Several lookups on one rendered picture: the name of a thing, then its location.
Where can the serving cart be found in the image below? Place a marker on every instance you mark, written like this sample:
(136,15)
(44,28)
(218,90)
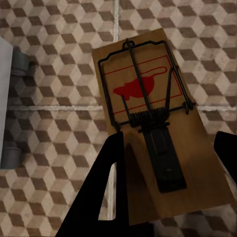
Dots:
(17,63)

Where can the mousetrap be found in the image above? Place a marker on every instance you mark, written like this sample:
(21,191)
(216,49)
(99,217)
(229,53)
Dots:
(171,166)

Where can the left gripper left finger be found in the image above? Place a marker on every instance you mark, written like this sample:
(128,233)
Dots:
(82,218)

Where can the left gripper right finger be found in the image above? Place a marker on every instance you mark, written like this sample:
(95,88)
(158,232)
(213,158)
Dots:
(225,146)

